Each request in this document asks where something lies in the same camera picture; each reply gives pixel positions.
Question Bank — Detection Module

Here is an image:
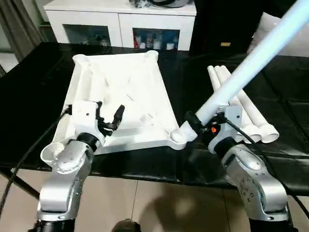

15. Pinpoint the white plastic table top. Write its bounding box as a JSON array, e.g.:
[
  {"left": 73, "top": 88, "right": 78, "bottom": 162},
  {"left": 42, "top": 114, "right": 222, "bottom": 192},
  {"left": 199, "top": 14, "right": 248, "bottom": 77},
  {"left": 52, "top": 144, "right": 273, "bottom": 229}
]
[{"left": 40, "top": 50, "right": 197, "bottom": 167}]

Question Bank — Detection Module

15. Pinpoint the white plastic table leg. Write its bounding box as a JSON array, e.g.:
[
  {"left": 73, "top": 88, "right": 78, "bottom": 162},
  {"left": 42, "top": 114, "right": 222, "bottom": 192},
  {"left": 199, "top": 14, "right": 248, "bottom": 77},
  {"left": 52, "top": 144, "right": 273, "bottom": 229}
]
[
  {"left": 220, "top": 65, "right": 281, "bottom": 144},
  {"left": 207, "top": 65, "right": 249, "bottom": 144},
  {"left": 178, "top": 0, "right": 309, "bottom": 144},
  {"left": 213, "top": 65, "right": 264, "bottom": 144}
]

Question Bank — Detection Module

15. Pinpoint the black work mat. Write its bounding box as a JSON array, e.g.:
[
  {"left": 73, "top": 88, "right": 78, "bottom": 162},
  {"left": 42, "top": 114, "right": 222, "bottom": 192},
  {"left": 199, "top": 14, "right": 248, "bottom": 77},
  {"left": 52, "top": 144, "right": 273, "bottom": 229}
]
[{"left": 0, "top": 42, "right": 309, "bottom": 189}]

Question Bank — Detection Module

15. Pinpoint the white sideboard with glass doors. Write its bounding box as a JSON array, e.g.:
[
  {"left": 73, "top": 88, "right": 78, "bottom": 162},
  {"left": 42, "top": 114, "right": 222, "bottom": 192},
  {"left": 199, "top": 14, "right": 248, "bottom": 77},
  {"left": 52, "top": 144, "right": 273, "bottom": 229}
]
[{"left": 43, "top": 1, "right": 197, "bottom": 51}]

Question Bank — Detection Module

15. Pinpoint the black speaker with gold label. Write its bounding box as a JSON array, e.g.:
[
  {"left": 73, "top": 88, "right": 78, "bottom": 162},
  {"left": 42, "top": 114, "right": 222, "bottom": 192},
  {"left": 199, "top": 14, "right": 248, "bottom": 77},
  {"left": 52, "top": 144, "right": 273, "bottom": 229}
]
[{"left": 189, "top": 0, "right": 261, "bottom": 56}]

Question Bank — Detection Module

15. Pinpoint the dark round robot body part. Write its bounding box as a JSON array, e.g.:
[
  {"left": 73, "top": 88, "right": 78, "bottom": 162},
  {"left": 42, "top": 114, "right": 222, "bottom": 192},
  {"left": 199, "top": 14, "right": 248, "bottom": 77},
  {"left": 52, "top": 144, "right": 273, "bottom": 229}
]
[{"left": 113, "top": 218, "right": 140, "bottom": 232}]

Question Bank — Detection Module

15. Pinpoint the grey cushion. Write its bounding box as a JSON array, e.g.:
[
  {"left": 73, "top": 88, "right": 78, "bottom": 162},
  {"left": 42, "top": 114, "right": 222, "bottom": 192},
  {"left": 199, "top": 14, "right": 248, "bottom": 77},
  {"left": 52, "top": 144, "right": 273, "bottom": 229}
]
[{"left": 251, "top": 12, "right": 309, "bottom": 56}]

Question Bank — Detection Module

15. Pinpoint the grey curtain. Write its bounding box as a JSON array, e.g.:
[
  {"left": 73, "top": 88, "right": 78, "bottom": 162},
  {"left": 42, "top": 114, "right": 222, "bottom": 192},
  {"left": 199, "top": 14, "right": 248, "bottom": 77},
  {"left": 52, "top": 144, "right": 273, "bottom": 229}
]
[{"left": 0, "top": 0, "right": 53, "bottom": 73}]

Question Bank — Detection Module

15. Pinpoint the grey helmet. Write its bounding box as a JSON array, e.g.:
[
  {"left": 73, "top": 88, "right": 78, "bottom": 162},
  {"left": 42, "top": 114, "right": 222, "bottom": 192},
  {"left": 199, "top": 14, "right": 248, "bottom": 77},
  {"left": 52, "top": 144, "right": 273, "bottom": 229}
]
[{"left": 148, "top": 0, "right": 188, "bottom": 9}]

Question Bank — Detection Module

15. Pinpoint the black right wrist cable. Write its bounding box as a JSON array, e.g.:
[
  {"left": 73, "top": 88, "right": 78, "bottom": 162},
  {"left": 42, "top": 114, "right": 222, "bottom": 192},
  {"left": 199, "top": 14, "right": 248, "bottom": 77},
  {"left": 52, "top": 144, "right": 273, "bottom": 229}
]
[{"left": 224, "top": 117, "right": 309, "bottom": 218}]

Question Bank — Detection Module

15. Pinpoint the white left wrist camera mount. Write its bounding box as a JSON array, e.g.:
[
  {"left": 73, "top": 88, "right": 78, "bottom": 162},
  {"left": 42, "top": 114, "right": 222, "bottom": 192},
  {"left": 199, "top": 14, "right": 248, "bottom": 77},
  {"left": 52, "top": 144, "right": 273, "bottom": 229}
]
[{"left": 69, "top": 100, "right": 107, "bottom": 145}]

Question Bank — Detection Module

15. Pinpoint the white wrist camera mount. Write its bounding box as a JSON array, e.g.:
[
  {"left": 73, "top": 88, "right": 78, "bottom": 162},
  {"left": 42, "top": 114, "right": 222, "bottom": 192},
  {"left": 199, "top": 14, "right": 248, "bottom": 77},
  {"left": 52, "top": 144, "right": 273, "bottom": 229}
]
[
  {"left": 207, "top": 105, "right": 242, "bottom": 155},
  {"left": 69, "top": 100, "right": 107, "bottom": 145}
]

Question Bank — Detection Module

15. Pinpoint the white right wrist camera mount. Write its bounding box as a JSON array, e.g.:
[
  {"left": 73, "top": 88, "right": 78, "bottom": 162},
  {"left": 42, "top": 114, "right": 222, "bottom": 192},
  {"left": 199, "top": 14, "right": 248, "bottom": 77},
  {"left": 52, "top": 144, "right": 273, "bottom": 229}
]
[{"left": 207, "top": 105, "right": 242, "bottom": 155}]

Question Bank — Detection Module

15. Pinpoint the black metal frame leg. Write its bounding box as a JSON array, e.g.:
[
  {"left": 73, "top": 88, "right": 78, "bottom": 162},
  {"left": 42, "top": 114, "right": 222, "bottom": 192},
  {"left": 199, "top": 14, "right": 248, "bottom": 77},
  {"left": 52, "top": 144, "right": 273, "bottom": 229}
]
[{"left": 0, "top": 166, "right": 42, "bottom": 196}]

